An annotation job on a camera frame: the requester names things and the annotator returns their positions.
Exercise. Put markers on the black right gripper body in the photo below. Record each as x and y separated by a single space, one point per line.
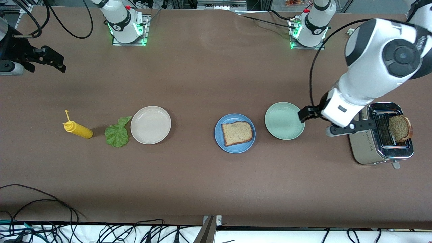
14 48

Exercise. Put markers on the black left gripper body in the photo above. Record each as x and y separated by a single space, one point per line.
317 110

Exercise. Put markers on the brown bread slice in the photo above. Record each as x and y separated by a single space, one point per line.
400 128
237 133

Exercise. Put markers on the yellow mustard squeeze bottle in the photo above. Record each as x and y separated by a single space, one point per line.
81 131

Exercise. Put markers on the blue round plate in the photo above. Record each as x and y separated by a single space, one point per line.
222 148

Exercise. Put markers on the green lettuce leaf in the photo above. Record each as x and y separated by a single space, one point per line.
116 135

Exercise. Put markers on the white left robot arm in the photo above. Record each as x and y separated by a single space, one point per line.
371 67

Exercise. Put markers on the pale green round plate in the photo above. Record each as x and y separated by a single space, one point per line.
281 120

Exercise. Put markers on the beige round plate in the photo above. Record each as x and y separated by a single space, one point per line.
150 125

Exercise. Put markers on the beige chrome toaster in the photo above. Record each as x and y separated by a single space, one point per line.
366 152

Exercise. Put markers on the orange snack packet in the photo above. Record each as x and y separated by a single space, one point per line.
295 2

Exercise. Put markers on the grey electronics box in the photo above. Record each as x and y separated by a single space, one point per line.
221 5

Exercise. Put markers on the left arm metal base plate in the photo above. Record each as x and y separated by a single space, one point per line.
307 48

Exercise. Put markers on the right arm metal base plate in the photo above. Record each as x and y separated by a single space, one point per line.
130 44

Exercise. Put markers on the small metal corner bracket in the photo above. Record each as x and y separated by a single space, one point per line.
218 221

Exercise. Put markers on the dark aluminium frame profile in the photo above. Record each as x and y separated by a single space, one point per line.
206 234

